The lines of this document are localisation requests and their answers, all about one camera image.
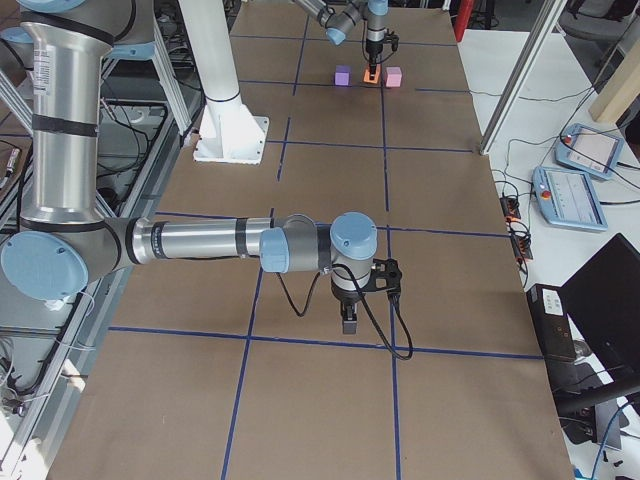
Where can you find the black gripper arm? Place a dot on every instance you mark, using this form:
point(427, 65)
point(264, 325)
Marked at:
point(373, 48)
point(346, 298)

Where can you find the orange cube block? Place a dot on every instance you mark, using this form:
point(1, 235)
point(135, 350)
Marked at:
point(371, 80)

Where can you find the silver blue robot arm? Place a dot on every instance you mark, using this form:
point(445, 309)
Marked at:
point(64, 243)
point(337, 26)

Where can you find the pink cube block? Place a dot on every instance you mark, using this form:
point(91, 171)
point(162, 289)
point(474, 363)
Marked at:
point(393, 77)

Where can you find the purple cube block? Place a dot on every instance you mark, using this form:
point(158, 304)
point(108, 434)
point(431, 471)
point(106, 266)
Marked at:
point(342, 75)

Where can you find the white pillar with base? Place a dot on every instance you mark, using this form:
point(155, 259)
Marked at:
point(228, 132)

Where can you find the black power strip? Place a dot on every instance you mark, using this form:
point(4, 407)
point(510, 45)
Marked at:
point(519, 232)

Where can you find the black box device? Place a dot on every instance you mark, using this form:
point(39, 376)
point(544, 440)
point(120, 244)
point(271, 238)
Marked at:
point(551, 323)

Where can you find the near blue teach pendant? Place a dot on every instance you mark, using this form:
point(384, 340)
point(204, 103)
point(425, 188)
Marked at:
point(567, 199)

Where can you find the blue teach pendant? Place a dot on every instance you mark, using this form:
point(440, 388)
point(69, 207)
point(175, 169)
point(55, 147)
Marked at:
point(584, 148)
point(567, 199)

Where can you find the far blue teach pendant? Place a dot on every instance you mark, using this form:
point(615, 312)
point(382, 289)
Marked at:
point(584, 148)

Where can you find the black laptop screen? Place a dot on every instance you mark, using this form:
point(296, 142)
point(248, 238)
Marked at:
point(602, 299)

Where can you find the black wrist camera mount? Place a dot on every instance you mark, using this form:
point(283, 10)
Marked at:
point(385, 275)

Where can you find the aluminium frame post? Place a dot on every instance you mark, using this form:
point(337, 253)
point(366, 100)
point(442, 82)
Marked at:
point(543, 26)

